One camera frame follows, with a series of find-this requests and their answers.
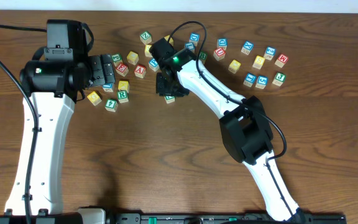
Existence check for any red E block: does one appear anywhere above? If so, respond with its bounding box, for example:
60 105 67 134
116 62 129 77

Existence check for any blue 2 block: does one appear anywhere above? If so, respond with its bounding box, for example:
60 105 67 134
264 46 276 60

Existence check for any blue l block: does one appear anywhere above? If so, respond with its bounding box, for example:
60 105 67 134
103 83 114 92
185 42 195 52

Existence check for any blue L block upper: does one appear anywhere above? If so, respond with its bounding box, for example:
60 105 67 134
185 42 195 52

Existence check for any yellow block far left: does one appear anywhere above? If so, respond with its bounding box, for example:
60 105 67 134
87 91 102 106

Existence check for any blue 5 block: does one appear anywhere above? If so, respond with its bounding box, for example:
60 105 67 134
255 75 269 89

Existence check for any yellow block near J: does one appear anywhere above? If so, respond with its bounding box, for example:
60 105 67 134
127 51 139 65

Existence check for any green N block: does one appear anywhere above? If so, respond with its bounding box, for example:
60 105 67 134
164 96 175 104

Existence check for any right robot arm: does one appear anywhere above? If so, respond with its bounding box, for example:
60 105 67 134
149 38 305 223

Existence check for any red A block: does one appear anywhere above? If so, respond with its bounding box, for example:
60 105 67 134
134 65 147 78

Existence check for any yellow S block right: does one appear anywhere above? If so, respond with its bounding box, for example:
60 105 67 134
252 55 265 70

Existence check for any yellow s block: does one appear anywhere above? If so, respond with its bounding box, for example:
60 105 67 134
144 44 152 57
252 55 265 70

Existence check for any red M block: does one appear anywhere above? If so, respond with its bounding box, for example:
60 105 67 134
275 54 288 68

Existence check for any red U block right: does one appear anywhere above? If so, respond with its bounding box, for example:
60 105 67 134
213 47 226 61

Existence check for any yellow O block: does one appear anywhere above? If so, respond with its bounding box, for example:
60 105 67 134
228 60 241 74

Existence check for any green R block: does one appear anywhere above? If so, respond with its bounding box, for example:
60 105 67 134
117 90 129 103

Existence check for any blue X block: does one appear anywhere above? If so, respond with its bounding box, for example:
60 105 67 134
241 40 254 55

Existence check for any yellow block top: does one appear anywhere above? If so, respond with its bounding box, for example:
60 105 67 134
164 35 174 46

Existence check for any green J block left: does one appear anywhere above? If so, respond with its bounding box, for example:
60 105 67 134
111 53 122 67

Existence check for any green B block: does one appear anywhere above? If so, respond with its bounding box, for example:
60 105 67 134
198 51 208 64

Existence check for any green 4 block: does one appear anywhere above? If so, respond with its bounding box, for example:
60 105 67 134
105 99 118 112

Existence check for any blue L block lower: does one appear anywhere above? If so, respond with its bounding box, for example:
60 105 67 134
103 83 114 92

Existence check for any blue I block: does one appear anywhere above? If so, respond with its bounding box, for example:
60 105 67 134
243 73 257 87

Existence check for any green j block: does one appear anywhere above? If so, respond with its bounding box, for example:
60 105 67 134
111 53 122 67
272 72 286 86

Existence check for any blue block top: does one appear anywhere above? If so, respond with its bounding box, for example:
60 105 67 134
189 32 200 46

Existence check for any yellow S block left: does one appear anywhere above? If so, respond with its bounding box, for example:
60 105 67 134
144 44 152 57

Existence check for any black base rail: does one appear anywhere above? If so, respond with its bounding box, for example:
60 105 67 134
0 207 347 224

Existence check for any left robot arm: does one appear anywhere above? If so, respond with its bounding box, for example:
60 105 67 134
5 19 116 217

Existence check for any yellow block beside R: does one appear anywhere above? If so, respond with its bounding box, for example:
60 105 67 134
118 80 130 93

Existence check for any blue D block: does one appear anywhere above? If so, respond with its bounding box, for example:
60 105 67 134
217 38 227 50

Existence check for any green Z block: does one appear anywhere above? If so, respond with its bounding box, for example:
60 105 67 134
140 31 152 45

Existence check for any blue P block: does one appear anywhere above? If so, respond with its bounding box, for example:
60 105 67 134
149 58 160 72

